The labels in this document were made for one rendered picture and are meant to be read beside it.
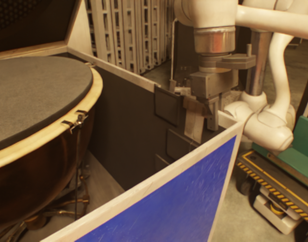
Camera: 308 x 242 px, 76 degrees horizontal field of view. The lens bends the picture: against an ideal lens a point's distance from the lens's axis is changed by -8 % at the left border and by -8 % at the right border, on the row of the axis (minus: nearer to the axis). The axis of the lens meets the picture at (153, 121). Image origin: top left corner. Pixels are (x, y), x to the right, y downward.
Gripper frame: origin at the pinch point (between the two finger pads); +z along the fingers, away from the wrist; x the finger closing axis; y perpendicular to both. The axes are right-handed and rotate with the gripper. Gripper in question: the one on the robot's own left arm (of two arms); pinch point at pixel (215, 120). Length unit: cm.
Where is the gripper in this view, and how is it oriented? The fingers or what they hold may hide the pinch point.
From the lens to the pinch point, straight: 56.7
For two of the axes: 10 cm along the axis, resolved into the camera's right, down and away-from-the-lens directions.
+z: 1.2, 9.1, 4.0
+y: -6.3, -2.5, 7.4
